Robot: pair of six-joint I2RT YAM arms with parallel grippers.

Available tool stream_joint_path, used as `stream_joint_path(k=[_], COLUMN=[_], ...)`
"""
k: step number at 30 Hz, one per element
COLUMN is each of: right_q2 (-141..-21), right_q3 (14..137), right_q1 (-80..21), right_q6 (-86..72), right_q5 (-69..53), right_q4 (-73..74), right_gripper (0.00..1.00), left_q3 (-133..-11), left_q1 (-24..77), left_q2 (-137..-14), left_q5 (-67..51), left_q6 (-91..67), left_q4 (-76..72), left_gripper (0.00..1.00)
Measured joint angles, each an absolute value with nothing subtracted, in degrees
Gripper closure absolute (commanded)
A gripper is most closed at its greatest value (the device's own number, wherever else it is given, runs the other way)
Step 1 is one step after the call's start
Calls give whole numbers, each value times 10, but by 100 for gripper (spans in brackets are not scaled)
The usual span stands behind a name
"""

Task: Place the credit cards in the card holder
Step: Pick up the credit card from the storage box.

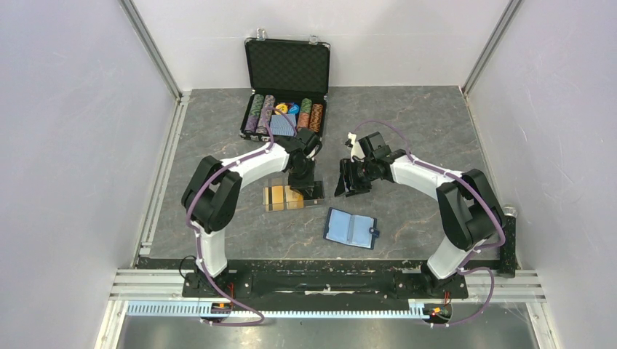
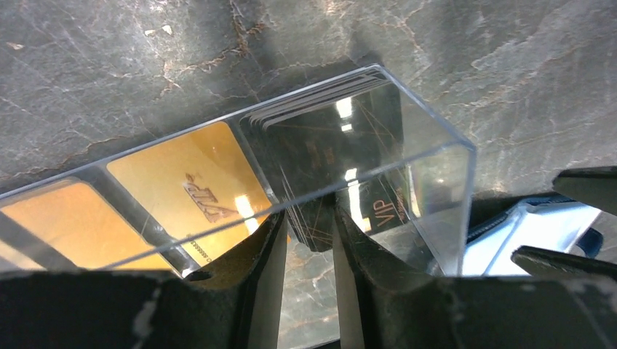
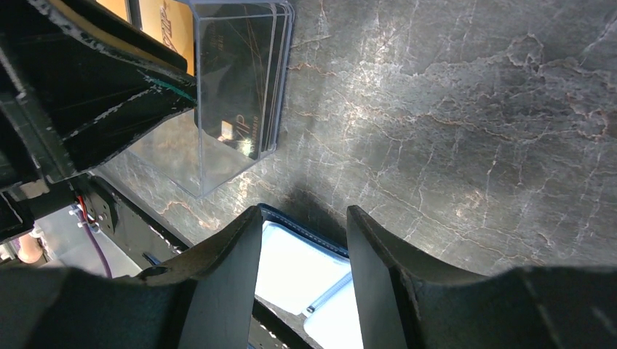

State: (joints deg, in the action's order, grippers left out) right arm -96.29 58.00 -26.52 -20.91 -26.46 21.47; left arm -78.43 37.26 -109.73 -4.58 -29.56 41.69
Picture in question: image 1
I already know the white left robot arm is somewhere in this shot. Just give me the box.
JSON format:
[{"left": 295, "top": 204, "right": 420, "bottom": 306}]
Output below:
[{"left": 180, "top": 128, "right": 323, "bottom": 297}]

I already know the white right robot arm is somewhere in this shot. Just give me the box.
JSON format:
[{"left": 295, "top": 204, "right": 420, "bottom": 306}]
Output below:
[{"left": 334, "top": 132, "right": 505, "bottom": 297}]

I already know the yellow dealer button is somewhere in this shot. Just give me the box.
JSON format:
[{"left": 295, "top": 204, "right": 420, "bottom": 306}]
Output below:
[{"left": 273, "top": 103, "right": 289, "bottom": 115}]

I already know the blue leather card holder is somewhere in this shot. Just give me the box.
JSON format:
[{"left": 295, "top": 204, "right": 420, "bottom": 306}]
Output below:
[{"left": 322, "top": 207, "right": 381, "bottom": 250}]

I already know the black cylindrical handle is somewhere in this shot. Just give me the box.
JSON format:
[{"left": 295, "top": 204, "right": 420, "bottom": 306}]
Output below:
[{"left": 498, "top": 205, "right": 517, "bottom": 278}]

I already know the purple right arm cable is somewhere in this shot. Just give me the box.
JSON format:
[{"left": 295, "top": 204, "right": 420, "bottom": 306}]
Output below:
[{"left": 352, "top": 120, "right": 508, "bottom": 329}]

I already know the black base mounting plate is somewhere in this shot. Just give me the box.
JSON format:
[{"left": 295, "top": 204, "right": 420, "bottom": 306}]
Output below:
[{"left": 137, "top": 256, "right": 469, "bottom": 312}]

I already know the blue playing card deck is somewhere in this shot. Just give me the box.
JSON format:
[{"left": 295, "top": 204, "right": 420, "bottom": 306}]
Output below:
[{"left": 270, "top": 114, "right": 297, "bottom": 136}]

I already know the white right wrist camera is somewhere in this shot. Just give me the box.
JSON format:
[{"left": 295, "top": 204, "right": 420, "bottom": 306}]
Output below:
[{"left": 344, "top": 132, "right": 365, "bottom": 162}]

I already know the clear acrylic card box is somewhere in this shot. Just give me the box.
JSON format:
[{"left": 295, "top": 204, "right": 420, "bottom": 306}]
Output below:
[{"left": 263, "top": 177, "right": 325, "bottom": 212}]

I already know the black poker chip case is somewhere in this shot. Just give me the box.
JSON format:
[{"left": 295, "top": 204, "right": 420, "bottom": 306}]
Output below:
[{"left": 239, "top": 28, "right": 331, "bottom": 142}]

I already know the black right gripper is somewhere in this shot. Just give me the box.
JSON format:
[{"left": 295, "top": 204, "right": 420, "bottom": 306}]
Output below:
[{"left": 335, "top": 158, "right": 377, "bottom": 197}]

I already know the gold VIP card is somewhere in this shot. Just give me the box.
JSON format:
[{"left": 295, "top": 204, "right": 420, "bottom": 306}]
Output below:
[{"left": 263, "top": 185, "right": 306, "bottom": 212}]

